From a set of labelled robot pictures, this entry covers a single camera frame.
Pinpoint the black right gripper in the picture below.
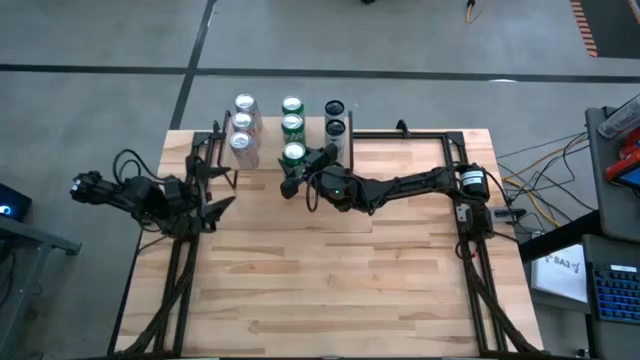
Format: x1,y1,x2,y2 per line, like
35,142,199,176
277,143,369,214

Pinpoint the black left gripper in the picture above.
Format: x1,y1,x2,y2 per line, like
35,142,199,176
182,157,236,235

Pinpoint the green Sprite can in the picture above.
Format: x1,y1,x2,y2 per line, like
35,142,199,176
281,141,308,169
281,95,306,119
280,112,307,147

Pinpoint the silver Diet Coke can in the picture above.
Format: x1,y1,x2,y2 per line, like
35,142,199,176
233,92,263,124
228,130,261,171
230,111,260,139

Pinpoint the grey metal side table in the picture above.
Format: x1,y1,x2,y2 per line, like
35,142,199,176
0,214,84,359

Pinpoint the black computer with blue lights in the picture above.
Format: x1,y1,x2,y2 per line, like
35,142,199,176
0,182,33,224

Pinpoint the black desk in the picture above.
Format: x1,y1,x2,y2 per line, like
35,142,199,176
518,209,640,360

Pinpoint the white SA3 sign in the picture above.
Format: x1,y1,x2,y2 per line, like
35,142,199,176
529,243,589,304

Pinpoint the grey desk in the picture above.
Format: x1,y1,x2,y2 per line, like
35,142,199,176
584,105,640,244

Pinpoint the white cylindrical can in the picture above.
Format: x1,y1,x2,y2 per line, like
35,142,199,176
597,93,640,140

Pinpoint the red tool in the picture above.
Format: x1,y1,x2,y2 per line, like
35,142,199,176
603,127,640,184

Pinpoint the black computer keyboard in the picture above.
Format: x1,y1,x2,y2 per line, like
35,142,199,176
589,262,640,325

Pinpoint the black mat with orange stripes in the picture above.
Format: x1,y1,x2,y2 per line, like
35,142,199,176
569,0,640,59

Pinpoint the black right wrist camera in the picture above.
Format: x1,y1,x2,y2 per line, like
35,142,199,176
279,175,302,201

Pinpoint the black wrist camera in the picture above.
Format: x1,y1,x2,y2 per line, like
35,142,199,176
163,175,186,201
279,175,302,201

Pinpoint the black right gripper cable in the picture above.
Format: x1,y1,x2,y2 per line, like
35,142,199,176
304,172,324,214

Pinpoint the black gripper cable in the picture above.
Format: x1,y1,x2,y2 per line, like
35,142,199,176
304,172,324,214
111,148,169,185

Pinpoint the wooden shelf with black frame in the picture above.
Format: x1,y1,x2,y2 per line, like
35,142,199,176
217,109,355,191

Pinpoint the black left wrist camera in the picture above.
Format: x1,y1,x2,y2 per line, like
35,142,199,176
163,175,186,201

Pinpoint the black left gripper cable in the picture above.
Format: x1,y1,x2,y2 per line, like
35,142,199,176
111,148,169,185

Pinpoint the black aluminium table frame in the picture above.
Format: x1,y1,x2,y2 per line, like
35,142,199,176
107,129,542,359

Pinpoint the yellow hanging power cable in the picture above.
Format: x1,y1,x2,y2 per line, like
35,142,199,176
464,0,489,25

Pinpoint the yellow floor cable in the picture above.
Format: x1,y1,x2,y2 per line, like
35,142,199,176
502,147,586,229

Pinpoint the black power cable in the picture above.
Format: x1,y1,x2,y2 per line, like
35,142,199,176
497,130,596,236

